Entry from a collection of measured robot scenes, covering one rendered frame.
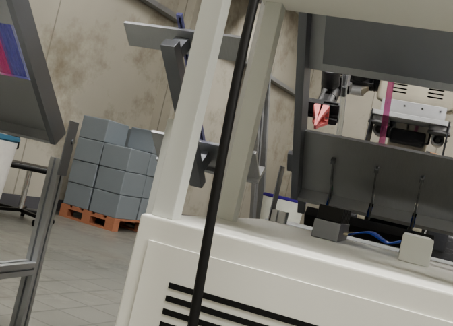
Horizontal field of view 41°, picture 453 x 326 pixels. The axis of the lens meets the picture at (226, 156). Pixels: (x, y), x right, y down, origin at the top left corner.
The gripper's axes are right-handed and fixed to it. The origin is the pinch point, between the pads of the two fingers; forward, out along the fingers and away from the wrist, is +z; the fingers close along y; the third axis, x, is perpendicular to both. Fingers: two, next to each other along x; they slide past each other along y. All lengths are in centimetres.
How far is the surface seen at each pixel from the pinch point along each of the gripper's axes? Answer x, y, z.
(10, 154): 146, -225, -103
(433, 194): -1.9, 35.3, 22.0
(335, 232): -24, 18, 65
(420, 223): 5.4, 33.8, 25.2
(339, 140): -12.5, 10.7, 21.6
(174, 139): -58, 0, 90
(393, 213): 5.5, 26.9, 23.7
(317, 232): -23, 15, 65
